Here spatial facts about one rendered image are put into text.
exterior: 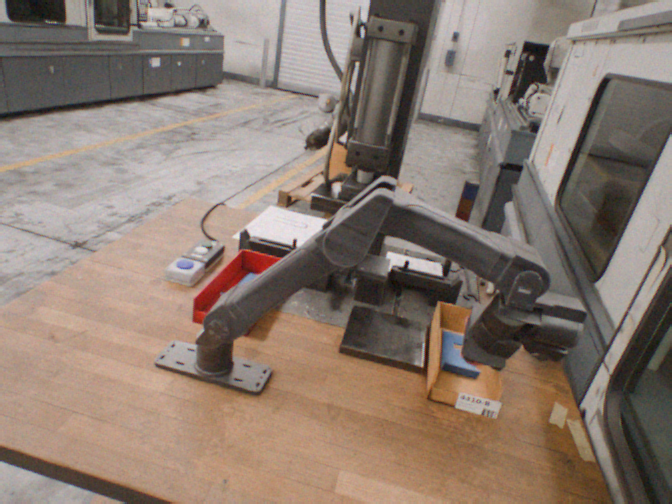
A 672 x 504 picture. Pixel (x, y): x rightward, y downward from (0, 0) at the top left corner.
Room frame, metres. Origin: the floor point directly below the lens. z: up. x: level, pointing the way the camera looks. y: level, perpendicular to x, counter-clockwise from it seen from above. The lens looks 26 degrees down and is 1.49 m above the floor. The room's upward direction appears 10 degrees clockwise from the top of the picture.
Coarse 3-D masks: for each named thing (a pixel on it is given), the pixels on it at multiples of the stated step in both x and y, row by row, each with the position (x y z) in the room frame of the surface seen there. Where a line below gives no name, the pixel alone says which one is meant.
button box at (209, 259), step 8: (200, 224) 1.22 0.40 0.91; (200, 240) 1.08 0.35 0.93; (216, 240) 1.13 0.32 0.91; (192, 248) 1.03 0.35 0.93; (216, 248) 1.05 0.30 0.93; (224, 248) 1.08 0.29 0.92; (184, 256) 0.98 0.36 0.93; (192, 256) 0.99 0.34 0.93; (200, 256) 0.99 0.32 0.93; (208, 256) 1.00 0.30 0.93; (216, 256) 1.03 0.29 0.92; (208, 264) 0.98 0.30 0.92
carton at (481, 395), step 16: (448, 304) 0.91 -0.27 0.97; (432, 320) 0.91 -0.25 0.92; (448, 320) 0.91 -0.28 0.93; (464, 320) 0.90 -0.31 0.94; (432, 336) 0.83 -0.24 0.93; (432, 352) 0.77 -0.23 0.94; (432, 368) 0.71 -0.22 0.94; (480, 368) 0.78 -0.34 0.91; (432, 384) 0.67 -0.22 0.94; (448, 384) 0.72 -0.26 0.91; (464, 384) 0.72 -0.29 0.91; (480, 384) 0.73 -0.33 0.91; (496, 384) 0.68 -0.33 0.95; (448, 400) 0.66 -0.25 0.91; (464, 400) 0.66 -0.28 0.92; (480, 400) 0.66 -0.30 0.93; (496, 400) 0.65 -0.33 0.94; (496, 416) 0.65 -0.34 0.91
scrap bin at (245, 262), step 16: (240, 256) 1.00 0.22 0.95; (256, 256) 1.01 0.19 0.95; (272, 256) 1.00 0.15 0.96; (224, 272) 0.91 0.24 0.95; (240, 272) 1.00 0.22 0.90; (256, 272) 1.01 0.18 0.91; (208, 288) 0.83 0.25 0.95; (224, 288) 0.91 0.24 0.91; (208, 304) 0.83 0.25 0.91; (192, 320) 0.77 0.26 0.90
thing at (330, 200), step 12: (360, 168) 1.00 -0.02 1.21; (348, 180) 1.00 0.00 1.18; (360, 180) 1.01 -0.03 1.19; (372, 180) 1.04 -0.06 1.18; (324, 192) 1.02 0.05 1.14; (336, 192) 1.03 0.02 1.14; (348, 192) 0.97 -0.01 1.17; (360, 192) 0.96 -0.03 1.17; (312, 204) 0.99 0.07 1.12; (324, 204) 0.98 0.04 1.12; (336, 204) 0.98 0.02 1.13
